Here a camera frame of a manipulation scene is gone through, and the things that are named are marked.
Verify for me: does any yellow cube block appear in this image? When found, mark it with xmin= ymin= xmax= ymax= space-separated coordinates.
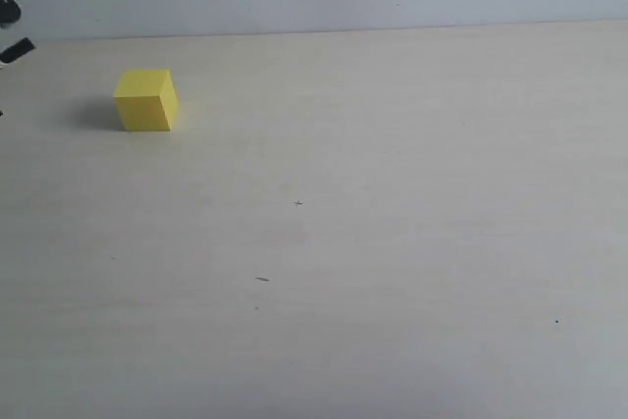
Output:
xmin=114 ymin=69 xmax=179 ymax=131

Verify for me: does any black and white marker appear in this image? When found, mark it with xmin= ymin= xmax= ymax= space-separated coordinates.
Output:
xmin=0 ymin=37 xmax=35 ymax=68

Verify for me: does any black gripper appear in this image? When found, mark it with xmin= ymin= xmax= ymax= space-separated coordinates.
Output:
xmin=0 ymin=0 xmax=22 ymax=26

